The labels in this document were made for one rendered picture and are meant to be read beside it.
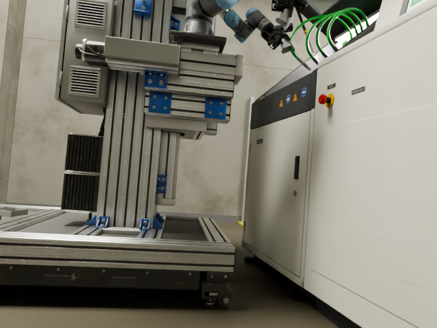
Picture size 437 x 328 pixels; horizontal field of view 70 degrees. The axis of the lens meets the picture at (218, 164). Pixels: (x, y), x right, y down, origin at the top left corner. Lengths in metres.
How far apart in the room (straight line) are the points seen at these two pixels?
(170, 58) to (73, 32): 0.54
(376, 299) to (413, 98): 0.56
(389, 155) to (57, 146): 3.08
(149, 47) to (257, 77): 2.46
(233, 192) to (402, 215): 2.56
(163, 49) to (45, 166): 2.54
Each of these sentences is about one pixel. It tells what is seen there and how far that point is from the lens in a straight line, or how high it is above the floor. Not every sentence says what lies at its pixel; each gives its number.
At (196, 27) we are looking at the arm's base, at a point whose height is 1.08.
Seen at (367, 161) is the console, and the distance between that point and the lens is 1.05.
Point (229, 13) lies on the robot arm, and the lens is 1.85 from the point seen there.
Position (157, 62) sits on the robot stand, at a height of 0.88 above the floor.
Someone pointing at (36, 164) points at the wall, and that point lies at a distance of 3.59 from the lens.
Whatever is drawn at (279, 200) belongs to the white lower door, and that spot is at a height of 0.39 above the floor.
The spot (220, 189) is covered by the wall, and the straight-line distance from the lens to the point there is 3.34.
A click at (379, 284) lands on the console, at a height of 0.22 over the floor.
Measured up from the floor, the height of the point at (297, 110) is 0.81.
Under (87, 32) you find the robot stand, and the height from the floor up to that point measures 1.06.
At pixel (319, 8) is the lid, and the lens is 2.29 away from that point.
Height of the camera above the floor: 0.49
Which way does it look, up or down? 2 degrees up
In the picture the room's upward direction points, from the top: 4 degrees clockwise
